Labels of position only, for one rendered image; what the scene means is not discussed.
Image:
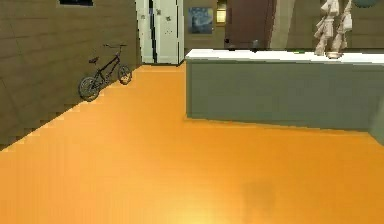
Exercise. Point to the white fridge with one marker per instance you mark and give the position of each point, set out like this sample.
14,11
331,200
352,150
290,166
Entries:
166,31

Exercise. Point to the blue framed picture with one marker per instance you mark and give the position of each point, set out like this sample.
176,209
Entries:
200,20

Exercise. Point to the grey counter with white top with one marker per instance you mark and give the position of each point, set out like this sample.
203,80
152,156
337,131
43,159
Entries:
283,93

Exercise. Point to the black bicycle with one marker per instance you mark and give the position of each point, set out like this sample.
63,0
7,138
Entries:
100,74

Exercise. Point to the small yellow framed picture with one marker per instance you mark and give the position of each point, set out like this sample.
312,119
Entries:
221,14

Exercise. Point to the dark brown room door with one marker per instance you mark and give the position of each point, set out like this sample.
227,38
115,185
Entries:
248,23

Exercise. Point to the small green object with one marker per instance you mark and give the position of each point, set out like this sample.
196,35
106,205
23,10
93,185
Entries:
299,51

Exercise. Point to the small beige bowl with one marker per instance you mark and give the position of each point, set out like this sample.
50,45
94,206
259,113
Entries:
333,55

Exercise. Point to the dark window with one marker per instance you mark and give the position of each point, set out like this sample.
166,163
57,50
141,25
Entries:
76,2

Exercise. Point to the beige sculpture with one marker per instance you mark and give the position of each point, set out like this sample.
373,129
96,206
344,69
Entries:
328,26

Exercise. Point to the grey round wall object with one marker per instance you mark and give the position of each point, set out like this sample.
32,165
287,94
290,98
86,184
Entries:
365,2

